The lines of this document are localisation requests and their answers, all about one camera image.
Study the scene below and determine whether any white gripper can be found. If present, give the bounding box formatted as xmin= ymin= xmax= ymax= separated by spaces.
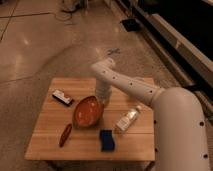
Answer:
xmin=95 ymin=80 xmax=112 ymax=106

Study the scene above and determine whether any orange ceramic bowl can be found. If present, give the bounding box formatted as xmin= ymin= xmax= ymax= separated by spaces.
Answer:
xmin=73 ymin=96 xmax=104 ymax=129

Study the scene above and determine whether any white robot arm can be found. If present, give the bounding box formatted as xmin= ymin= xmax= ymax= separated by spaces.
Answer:
xmin=91 ymin=58 xmax=211 ymax=171

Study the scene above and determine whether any clear plastic bottle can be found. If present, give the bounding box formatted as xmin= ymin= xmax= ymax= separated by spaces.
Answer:
xmin=115 ymin=105 xmax=142 ymax=132

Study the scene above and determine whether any small red white box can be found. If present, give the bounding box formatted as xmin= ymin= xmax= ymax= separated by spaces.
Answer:
xmin=52 ymin=90 xmax=74 ymax=106

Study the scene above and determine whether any blue sponge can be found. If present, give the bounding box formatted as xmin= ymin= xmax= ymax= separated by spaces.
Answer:
xmin=99 ymin=130 xmax=115 ymax=152

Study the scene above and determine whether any wooden table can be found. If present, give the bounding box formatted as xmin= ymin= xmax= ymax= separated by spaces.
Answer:
xmin=25 ymin=78 xmax=155 ymax=162

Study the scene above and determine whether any black floor mat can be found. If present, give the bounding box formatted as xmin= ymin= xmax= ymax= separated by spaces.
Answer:
xmin=121 ymin=19 xmax=140 ymax=32

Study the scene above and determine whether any long white wall bench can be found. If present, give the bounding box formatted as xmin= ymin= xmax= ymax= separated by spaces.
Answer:
xmin=114 ymin=0 xmax=213 ymax=114

